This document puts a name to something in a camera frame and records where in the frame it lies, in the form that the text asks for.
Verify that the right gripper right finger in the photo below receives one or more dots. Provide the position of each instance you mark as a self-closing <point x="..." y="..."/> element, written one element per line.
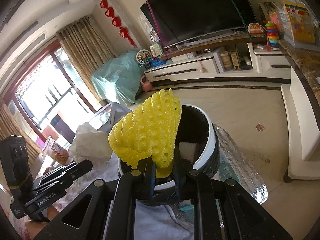
<point x="183" y="183"/>

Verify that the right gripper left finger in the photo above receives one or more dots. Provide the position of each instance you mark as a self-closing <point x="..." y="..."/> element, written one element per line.
<point x="149" y="179"/>

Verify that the yellow foam fruit net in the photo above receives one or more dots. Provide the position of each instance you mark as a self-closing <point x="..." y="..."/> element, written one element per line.
<point x="149" y="131"/>

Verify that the white tissue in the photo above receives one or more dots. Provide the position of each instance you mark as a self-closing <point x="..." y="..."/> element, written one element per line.
<point x="90" y="144"/>

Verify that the white foam block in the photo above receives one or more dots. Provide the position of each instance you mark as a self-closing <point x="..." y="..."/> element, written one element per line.
<point x="189" y="151"/>

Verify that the white trash bin black liner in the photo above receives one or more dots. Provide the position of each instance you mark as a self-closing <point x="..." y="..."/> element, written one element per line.
<point x="195" y="127"/>

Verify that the silver foil floor mat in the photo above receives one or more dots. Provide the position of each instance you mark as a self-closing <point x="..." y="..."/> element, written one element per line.
<point x="229" y="162"/>

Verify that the clear jar of snack balls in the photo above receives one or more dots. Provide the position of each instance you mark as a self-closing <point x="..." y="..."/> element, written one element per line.
<point x="55" y="151"/>

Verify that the beige curtain left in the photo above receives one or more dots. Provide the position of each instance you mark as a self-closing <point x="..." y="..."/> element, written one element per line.
<point x="9" y="126"/>

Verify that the beige curtain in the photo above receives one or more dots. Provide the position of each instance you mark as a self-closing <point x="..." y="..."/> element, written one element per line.
<point x="86" y="47"/>
<point x="9" y="126"/>

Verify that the purple thermos bottle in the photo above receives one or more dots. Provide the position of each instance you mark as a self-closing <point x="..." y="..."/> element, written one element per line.
<point x="62" y="128"/>

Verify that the pink kettlebell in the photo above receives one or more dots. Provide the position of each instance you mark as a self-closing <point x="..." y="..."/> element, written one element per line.
<point x="145" y="84"/>

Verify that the teal cloth covered armchair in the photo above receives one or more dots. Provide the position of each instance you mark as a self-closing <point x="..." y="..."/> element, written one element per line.
<point x="118" y="80"/>

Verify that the toy ferris wheel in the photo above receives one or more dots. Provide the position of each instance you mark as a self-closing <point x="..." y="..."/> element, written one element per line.
<point x="143" y="57"/>

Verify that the yellow toy phone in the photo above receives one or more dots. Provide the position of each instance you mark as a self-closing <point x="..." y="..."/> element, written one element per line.
<point x="156" y="50"/>

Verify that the white tv cabinet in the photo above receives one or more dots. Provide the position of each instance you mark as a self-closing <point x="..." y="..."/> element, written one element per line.
<point x="260" y="63"/>

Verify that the marble top side counter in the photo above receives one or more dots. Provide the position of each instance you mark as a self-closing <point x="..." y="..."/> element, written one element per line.
<point x="301" y="101"/>

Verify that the beige curtain right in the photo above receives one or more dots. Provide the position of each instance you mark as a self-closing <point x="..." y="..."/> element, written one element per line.
<point x="86" y="47"/>

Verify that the black flat screen television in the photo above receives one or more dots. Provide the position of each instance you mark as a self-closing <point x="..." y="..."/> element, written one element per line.
<point x="176" y="21"/>

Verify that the red heart knot hanging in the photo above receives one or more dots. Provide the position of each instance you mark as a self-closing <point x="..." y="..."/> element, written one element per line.
<point x="116" y="22"/>

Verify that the yellow picture book box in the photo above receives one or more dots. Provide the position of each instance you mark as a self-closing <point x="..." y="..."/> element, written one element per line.
<point x="299" y="23"/>

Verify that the colourful stacking ring toy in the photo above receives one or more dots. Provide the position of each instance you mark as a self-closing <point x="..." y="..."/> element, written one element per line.
<point x="272" y="36"/>

